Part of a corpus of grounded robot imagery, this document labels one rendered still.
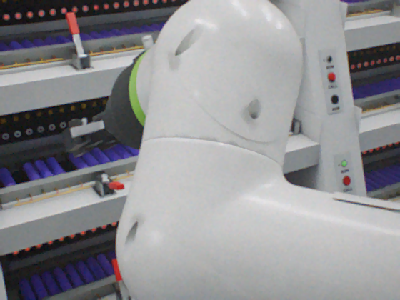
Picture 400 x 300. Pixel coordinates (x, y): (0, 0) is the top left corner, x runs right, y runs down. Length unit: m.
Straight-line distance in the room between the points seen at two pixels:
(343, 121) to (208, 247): 0.83
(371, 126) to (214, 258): 0.89
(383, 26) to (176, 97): 0.89
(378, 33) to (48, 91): 0.68
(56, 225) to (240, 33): 0.57
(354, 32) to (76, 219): 0.64
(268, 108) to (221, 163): 0.05
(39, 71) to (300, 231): 0.62
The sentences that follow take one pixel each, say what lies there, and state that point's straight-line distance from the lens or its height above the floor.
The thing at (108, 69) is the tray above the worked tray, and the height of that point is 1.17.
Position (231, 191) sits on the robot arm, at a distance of 0.34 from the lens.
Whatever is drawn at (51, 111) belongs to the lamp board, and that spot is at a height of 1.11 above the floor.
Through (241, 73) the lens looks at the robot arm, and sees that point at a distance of 0.36.
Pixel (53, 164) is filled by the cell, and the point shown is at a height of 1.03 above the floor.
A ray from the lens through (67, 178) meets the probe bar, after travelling 0.91.
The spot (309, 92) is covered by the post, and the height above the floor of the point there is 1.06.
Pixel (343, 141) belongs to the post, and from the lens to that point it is 1.14.
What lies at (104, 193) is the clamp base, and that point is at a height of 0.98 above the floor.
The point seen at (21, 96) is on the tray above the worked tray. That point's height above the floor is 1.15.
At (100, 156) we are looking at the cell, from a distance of 0.98.
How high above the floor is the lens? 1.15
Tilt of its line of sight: 5 degrees down
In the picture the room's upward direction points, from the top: 10 degrees counter-clockwise
